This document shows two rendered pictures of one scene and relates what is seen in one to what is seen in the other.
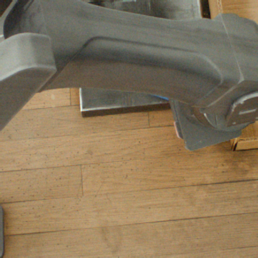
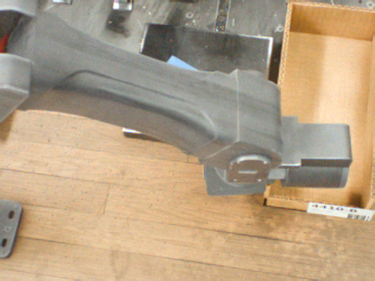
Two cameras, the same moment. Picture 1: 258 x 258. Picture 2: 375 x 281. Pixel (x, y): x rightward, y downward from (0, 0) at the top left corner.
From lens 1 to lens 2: 0.12 m
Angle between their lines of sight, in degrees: 6
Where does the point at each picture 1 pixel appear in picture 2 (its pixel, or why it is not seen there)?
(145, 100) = not seen: hidden behind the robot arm
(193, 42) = (194, 94)
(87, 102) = not seen: hidden behind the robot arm
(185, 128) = (209, 172)
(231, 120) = (231, 176)
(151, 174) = (176, 210)
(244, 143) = (274, 200)
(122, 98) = not seen: hidden behind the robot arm
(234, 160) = (262, 216)
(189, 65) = (182, 115)
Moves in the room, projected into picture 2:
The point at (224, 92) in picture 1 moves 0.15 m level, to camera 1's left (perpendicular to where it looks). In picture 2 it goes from (219, 148) to (43, 122)
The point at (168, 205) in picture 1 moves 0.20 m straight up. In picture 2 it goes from (183, 244) to (175, 186)
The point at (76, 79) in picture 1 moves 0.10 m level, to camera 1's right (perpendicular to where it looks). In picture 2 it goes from (63, 105) to (196, 125)
